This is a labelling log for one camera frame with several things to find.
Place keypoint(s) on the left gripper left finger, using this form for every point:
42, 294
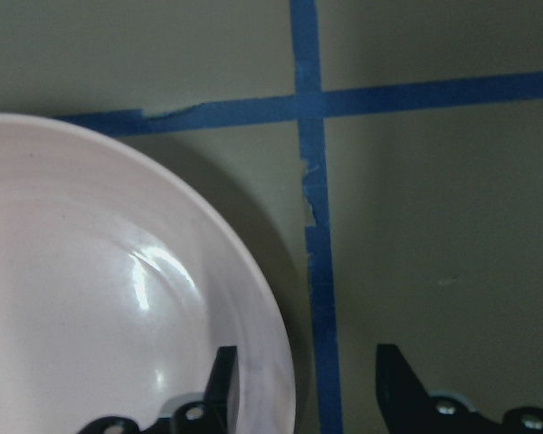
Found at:
215, 412

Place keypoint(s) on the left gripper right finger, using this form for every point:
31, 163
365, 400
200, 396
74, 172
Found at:
407, 407

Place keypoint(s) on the pink plate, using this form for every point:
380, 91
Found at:
118, 283

